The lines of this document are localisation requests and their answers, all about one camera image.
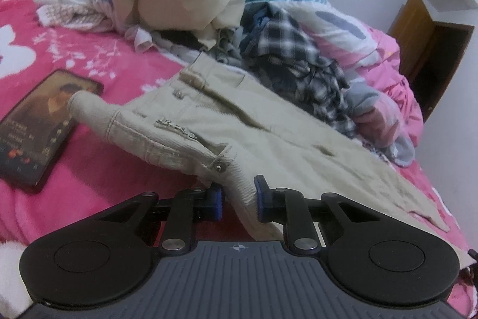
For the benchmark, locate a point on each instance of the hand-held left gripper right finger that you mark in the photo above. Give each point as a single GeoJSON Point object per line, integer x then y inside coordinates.
{"type": "Point", "coordinates": [260, 199]}

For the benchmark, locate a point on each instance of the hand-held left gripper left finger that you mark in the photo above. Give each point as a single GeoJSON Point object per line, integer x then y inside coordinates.
{"type": "Point", "coordinates": [214, 203]}

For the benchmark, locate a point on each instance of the beige pants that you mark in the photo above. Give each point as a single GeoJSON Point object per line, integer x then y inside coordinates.
{"type": "Point", "coordinates": [261, 124]}

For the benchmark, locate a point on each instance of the pink floral bed sheet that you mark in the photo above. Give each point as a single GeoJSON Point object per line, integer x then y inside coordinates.
{"type": "Point", "coordinates": [93, 173]}

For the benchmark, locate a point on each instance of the black and white plaid shirt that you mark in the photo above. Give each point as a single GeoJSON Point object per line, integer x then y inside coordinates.
{"type": "Point", "coordinates": [291, 53]}

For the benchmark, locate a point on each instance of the pink and grey quilt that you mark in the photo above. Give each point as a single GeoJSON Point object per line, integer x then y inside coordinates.
{"type": "Point", "coordinates": [384, 72]}

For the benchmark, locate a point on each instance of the black smartphone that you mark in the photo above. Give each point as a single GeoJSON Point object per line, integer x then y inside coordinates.
{"type": "Point", "coordinates": [37, 132]}

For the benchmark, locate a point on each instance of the white knit sweater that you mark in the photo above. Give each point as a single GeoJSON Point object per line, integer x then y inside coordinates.
{"type": "Point", "coordinates": [71, 10]}

